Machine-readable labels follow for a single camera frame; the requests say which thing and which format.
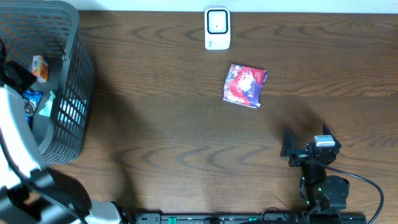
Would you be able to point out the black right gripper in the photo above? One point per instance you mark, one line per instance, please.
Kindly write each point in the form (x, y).
(305, 156)

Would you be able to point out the purple red Carefree pack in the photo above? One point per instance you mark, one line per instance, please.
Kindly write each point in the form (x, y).
(243, 85)

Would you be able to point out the mint green snack packet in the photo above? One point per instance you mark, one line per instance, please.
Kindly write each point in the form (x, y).
(46, 110)

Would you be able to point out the orange small carton box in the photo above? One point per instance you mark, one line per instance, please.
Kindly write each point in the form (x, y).
(40, 69)

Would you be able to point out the blue Oreo packet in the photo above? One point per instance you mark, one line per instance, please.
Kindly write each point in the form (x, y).
(31, 102)

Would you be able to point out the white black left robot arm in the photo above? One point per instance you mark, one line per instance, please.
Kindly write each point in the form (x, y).
(32, 192)

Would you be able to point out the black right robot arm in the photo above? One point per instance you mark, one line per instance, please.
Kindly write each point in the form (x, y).
(324, 193)

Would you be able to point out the dark grey plastic basket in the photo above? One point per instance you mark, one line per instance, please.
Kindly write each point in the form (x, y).
(50, 29)

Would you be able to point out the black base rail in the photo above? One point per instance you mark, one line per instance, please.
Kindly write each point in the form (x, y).
(286, 218)

